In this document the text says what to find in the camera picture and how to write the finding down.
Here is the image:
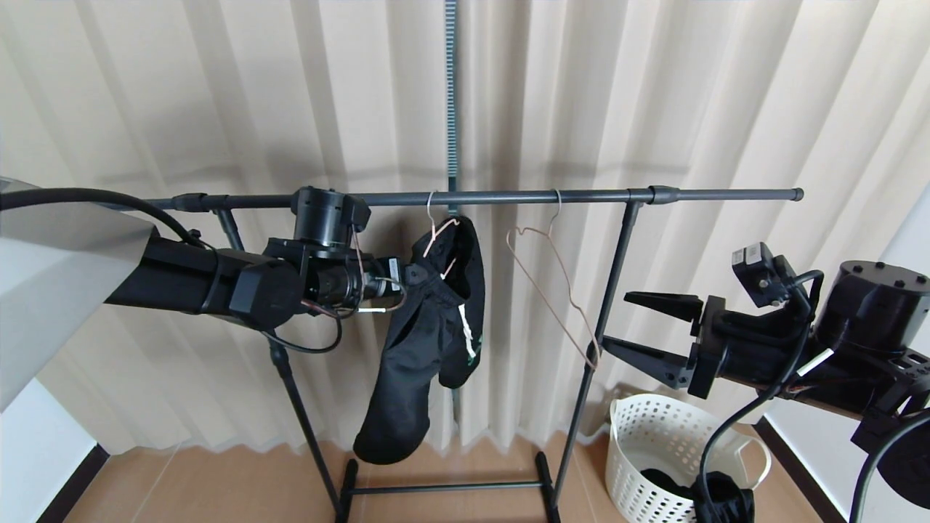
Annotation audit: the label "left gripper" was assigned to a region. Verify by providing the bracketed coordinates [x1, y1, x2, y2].
[314, 254, 409, 312]

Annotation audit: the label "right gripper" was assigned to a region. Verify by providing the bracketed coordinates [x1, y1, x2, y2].
[601, 291, 820, 400]

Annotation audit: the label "black shorts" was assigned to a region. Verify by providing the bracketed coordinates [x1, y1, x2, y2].
[353, 214, 487, 466]

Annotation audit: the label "pink clothes hanger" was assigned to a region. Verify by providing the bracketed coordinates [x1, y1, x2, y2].
[506, 190, 604, 370]
[423, 190, 461, 281]

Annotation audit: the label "black garment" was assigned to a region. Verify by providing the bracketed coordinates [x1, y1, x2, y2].
[639, 468, 756, 523]

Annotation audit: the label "white laundry basket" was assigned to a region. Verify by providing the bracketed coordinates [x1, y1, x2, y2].
[604, 393, 773, 523]

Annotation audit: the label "black clothes rack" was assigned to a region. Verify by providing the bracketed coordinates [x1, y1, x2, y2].
[145, 186, 805, 523]

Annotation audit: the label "beige curtain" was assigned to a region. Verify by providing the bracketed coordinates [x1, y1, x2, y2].
[0, 0, 930, 455]

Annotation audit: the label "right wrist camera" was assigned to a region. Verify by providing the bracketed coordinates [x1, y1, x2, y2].
[730, 241, 826, 322]

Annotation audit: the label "black cable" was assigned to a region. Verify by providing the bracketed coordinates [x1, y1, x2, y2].
[692, 270, 825, 523]
[0, 187, 344, 356]
[848, 407, 930, 523]

